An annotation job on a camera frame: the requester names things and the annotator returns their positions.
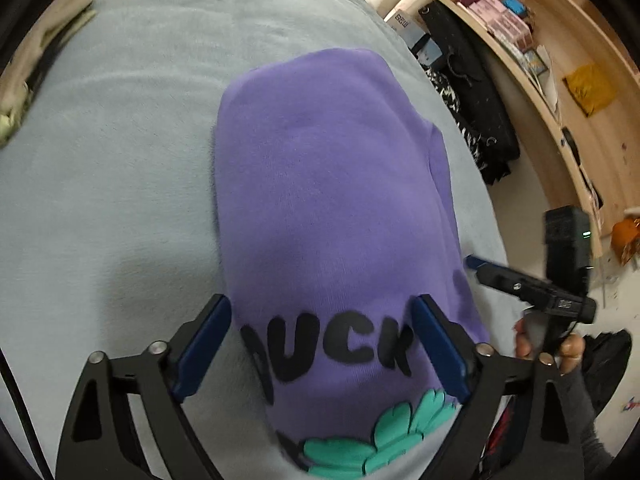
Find purple fleece hoodie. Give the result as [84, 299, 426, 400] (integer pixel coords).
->
[214, 49, 487, 479]

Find person right hand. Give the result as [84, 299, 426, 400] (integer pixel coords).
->
[514, 318, 586, 375]

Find black white patterned hanging cloth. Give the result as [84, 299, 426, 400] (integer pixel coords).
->
[419, 0, 521, 185]

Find light blue fleece blanket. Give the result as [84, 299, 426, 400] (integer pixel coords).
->
[1, 0, 504, 462]

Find yellow cloth on shelf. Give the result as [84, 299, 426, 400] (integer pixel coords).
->
[562, 63, 616, 118]

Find white blue box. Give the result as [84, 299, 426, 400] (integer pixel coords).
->
[385, 10, 442, 67]

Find wooden bookshelf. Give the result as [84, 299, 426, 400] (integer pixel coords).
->
[434, 0, 639, 256]

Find pink boxes on shelf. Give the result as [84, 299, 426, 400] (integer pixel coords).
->
[458, 0, 534, 52]

